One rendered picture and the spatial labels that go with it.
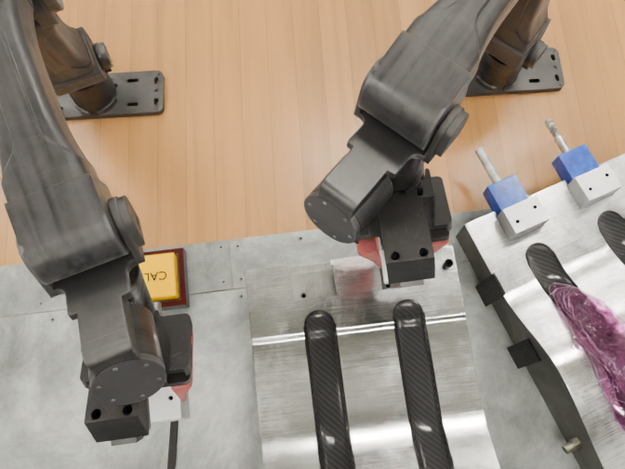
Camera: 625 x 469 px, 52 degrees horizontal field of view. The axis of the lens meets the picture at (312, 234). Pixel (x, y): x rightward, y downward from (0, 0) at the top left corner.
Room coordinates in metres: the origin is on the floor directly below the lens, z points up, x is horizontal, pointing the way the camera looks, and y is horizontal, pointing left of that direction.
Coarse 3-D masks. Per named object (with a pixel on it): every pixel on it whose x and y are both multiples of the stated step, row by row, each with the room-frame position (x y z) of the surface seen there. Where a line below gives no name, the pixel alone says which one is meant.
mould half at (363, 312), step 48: (288, 288) 0.17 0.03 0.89; (432, 288) 0.17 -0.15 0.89; (288, 336) 0.11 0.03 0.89; (384, 336) 0.11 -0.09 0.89; (432, 336) 0.11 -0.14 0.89; (288, 384) 0.05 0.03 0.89; (384, 384) 0.05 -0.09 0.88; (288, 432) 0.00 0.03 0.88; (384, 432) 0.00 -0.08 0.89; (480, 432) 0.00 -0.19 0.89
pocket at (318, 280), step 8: (320, 264) 0.20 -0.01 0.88; (328, 264) 0.20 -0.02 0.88; (296, 272) 0.19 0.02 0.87; (304, 272) 0.19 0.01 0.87; (312, 272) 0.19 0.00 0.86; (320, 272) 0.19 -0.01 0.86; (328, 272) 0.19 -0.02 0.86; (296, 280) 0.18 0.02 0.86; (304, 280) 0.18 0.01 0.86; (312, 280) 0.18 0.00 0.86; (320, 280) 0.18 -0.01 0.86; (328, 280) 0.18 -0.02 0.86; (296, 288) 0.17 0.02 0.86; (304, 288) 0.17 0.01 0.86; (312, 288) 0.17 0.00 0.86; (320, 288) 0.17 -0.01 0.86; (328, 288) 0.17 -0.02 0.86; (336, 288) 0.17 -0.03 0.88; (296, 296) 0.16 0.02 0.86; (304, 296) 0.16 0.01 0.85; (312, 296) 0.16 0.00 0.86; (320, 296) 0.16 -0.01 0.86
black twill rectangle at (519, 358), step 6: (522, 342) 0.11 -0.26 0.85; (528, 342) 0.10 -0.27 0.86; (510, 348) 0.10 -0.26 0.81; (516, 348) 0.10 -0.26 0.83; (522, 348) 0.10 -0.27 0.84; (528, 348) 0.10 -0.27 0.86; (534, 348) 0.10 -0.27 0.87; (510, 354) 0.10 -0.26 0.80; (516, 354) 0.10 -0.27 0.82; (522, 354) 0.09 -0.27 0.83; (528, 354) 0.09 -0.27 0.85; (534, 354) 0.09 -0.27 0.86; (516, 360) 0.09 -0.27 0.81; (522, 360) 0.09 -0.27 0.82; (528, 360) 0.09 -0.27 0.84; (534, 360) 0.08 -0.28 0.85; (540, 360) 0.08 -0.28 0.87; (516, 366) 0.08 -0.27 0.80; (522, 366) 0.08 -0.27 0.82
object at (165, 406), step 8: (160, 304) 0.14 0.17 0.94; (160, 312) 0.13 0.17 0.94; (160, 392) 0.04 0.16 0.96; (168, 392) 0.04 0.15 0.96; (152, 400) 0.03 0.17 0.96; (160, 400) 0.03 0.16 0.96; (168, 400) 0.03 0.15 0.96; (176, 400) 0.03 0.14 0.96; (152, 408) 0.02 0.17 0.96; (160, 408) 0.02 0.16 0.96; (168, 408) 0.02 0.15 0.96; (176, 408) 0.02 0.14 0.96; (184, 408) 0.02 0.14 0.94; (152, 416) 0.01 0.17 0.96; (160, 416) 0.01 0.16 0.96; (168, 416) 0.01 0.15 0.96; (176, 416) 0.01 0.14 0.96; (184, 416) 0.01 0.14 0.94
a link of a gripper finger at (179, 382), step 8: (192, 336) 0.09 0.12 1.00; (192, 344) 0.08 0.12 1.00; (192, 352) 0.07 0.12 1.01; (192, 360) 0.07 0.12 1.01; (192, 368) 0.06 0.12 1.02; (168, 376) 0.05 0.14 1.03; (176, 376) 0.05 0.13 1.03; (184, 376) 0.05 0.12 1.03; (192, 376) 0.05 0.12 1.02; (168, 384) 0.04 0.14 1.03; (176, 384) 0.04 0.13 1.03; (184, 384) 0.04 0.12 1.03; (192, 384) 0.04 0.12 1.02; (176, 392) 0.04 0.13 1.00; (184, 392) 0.04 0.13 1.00; (184, 400) 0.03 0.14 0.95
